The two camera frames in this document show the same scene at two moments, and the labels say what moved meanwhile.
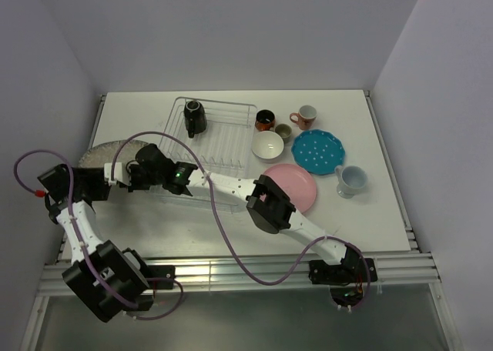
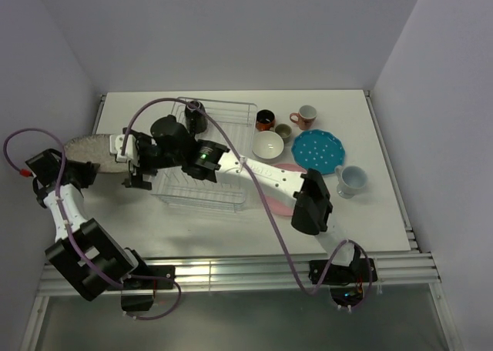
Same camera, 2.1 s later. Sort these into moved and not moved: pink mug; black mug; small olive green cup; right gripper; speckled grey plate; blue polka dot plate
Moved: speckled grey plate; right gripper
Not moved: blue polka dot plate; pink mug; small olive green cup; black mug
